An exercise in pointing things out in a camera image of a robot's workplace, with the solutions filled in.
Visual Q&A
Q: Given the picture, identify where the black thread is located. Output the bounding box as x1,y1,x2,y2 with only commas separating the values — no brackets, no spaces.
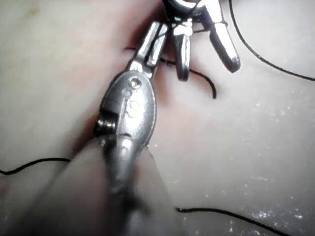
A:
0,0,315,236

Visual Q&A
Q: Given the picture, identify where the left arm needle driver jaw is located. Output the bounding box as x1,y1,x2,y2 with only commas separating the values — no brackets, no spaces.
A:
143,24,170,77
129,21,161,72

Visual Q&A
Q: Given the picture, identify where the left arm needle driver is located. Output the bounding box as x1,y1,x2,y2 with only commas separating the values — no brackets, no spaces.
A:
94,70,158,146

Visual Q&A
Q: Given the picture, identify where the right arm needle driver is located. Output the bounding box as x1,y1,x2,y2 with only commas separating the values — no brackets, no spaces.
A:
162,0,210,22

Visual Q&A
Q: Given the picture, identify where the right arm needle driver jaw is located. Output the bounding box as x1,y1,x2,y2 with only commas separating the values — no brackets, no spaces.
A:
172,19,193,82
205,0,241,74

